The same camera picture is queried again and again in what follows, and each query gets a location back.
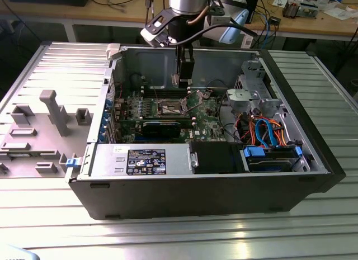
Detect metal socket cover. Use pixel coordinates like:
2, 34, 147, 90
181, 89, 200, 108

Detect red wire bundle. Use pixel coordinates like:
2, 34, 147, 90
236, 114, 254, 140

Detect small electronics assembly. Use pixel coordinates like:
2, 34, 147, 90
281, 0, 319, 20

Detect white papers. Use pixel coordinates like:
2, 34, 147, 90
321, 7, 358, 20

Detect silver power supply unit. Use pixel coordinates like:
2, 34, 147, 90
88, 144, 194, 179

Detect blue cable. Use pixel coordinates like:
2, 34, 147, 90
262, 12, 279, 45

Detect blue wire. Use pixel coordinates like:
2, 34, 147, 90
255, 117, 280, 149

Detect orange wire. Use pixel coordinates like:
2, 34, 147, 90
270, 119, 291, 146

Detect hard disk in blue carrier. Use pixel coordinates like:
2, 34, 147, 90
242, 145, 303, 173

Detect wooden desk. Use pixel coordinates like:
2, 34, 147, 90
0, 0, 358, 41

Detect metal drive cage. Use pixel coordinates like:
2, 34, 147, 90
236, 60, 283, 117

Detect black plastic shroud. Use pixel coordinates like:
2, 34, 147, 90
189, 141, 244, 176

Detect grey parts rack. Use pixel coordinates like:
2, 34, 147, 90
0, 89, 95, 179

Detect CPU socket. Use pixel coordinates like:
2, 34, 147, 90
156, 98, 189, 117

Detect black PC case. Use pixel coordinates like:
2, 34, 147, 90
64, 42, 347, 221

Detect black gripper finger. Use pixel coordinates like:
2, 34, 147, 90
175, 46, 184, 76
179, 46, 196, 89

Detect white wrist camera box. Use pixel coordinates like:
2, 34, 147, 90
139, 8, 176, 49

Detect white rounded device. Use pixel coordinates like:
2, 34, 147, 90
0, 244, 40, 260

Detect green motherboard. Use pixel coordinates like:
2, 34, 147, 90
111, 88, 224, 145

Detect thin black wire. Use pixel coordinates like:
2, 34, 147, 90
206, 79, 228, 90

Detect black upright device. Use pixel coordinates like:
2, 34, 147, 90
245, 0, 260, 22

